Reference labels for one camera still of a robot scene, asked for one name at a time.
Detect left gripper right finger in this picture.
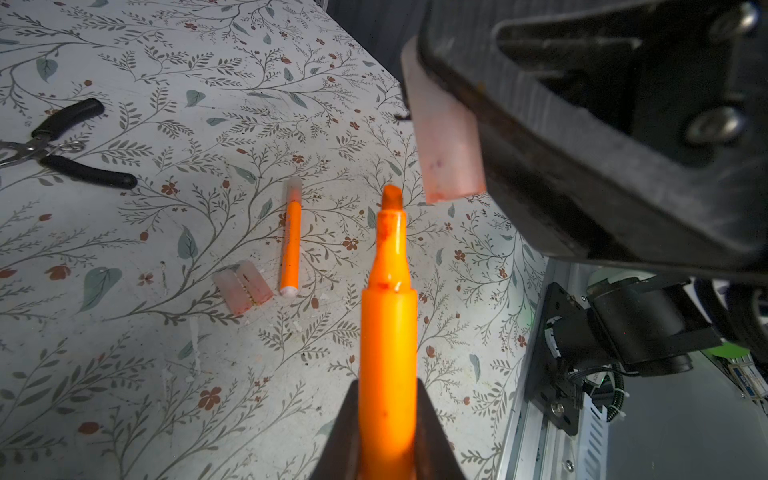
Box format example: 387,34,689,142
414,379,466,480

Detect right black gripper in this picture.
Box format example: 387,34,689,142
417,1,767,282

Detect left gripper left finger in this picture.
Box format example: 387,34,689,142
309,380,361,480

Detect orange highlighter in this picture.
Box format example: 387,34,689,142
358,185,418,479
280,177,302,298

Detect translucent pink pen cap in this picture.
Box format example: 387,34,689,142
401,37,486,204

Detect translucent pink cap pair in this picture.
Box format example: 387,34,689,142
213,261,274,317

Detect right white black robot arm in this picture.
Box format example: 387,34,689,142
416,1,767,376

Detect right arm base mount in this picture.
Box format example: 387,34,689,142
524,282,618,436

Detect black handled pliers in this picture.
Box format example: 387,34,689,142
1,98,138,190

